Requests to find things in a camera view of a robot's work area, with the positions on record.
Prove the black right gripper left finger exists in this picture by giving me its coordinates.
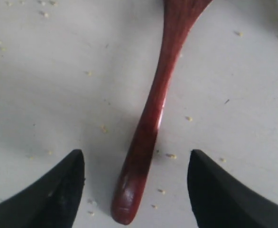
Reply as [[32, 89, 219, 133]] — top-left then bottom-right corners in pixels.
[[0, 149, 85, 228]]

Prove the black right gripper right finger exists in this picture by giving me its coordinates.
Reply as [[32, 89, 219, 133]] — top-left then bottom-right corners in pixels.
[[187, 149, 278, 228]]

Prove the dark red wooden spoon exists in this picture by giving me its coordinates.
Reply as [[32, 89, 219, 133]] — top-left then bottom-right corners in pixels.
[[111, 0, 211, 226]]

